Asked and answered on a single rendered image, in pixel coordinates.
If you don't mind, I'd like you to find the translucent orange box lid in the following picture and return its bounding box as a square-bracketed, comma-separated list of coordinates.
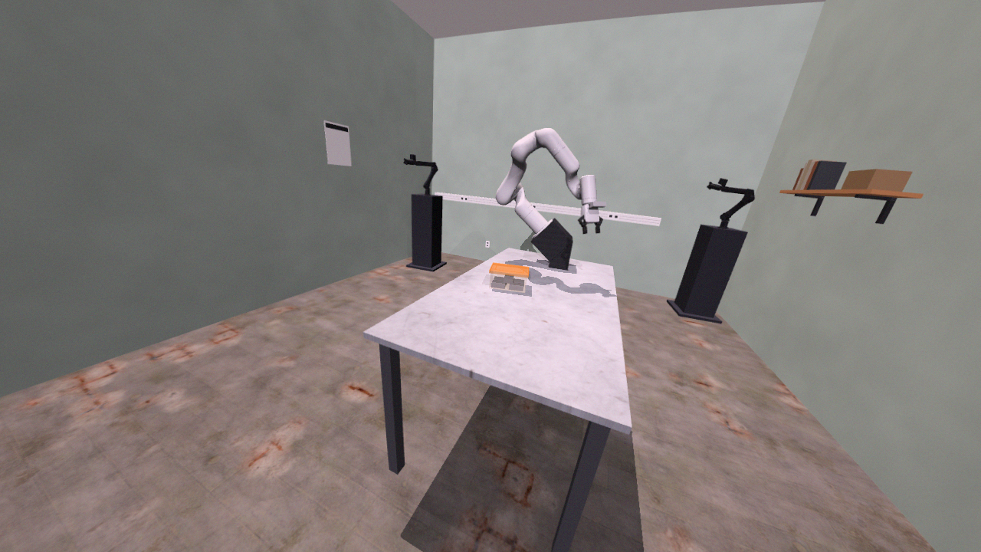
[489, 263, 529, 278]

